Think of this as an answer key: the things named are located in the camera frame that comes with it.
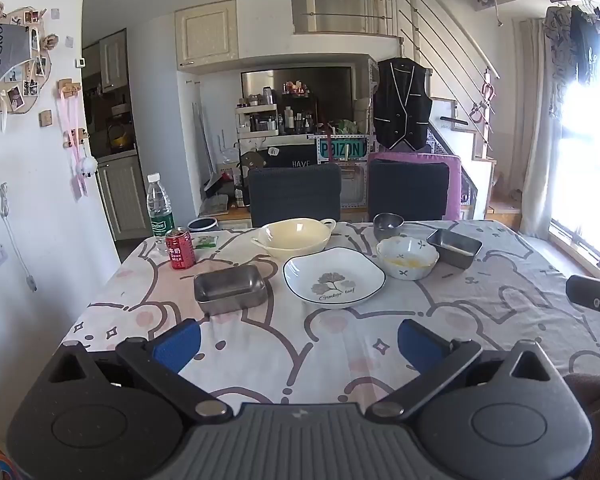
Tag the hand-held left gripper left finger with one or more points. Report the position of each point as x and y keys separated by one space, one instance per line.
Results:
x=180 y=345

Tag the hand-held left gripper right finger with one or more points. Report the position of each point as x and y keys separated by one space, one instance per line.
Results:
x=420 y=347

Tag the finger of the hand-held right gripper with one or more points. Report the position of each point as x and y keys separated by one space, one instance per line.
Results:
x=587 y=292

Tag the yellow rimmed floral bowl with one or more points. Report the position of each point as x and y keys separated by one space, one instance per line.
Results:
x=407 y=257

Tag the stainless steel rectangular tray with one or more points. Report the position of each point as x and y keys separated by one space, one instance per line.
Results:
x=230 y=290
x=455 y=247

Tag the white leaf print plate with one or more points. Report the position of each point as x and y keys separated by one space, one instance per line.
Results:
x=330 y=280

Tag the round stainless steel bowl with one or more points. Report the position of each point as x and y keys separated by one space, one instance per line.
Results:
x=387 y=225

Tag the brown cloth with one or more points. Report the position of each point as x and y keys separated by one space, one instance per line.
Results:
x=595 y=410

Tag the red drink can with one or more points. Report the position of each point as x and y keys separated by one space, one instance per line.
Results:
x=180 y=252

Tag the small green packet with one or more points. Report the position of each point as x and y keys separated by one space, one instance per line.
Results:
x=205 y=242

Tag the bear printed tablecloth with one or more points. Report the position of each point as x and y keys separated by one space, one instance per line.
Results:
x=300 y=350

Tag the grey round bin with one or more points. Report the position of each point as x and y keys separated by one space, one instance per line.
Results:
x=202 y=224

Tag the clear plastic water bottle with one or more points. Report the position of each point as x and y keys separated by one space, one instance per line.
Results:
x=160 y=210

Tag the grey kitchen base cabinet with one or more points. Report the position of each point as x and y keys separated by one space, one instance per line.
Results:
x=125 y=195

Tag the white perforated metal rack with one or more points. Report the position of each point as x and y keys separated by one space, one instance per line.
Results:
x=352 y=185

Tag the beige curtain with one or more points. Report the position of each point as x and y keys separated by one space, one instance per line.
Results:
x=535 y=110

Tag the pink hanging ribbon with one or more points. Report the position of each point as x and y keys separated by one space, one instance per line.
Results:
x=75 y=160

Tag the teal plate sign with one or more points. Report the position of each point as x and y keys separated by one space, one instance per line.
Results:
x=342 y=148

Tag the white cosmetics shelf rack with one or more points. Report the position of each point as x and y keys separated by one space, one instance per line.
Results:
x=255 y=119

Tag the black vest with white trim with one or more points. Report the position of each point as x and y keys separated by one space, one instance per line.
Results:
x=402 y=110

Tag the metal stair railing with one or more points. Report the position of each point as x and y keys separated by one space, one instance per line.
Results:
x=380 y=0

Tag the window guard rail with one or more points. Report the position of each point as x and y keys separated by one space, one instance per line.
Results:
x=585 y=245

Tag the hanging clothes on rail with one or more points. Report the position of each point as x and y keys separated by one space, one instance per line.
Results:
x=585 y=40

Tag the grey kitchen wall cabinet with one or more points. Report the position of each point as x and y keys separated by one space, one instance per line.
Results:
x=114 y=60

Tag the cream wall cabinet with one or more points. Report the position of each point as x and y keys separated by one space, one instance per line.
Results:
x=207 y=35

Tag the wall photo collage board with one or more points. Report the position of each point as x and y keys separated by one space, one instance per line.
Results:
x=0 y=60

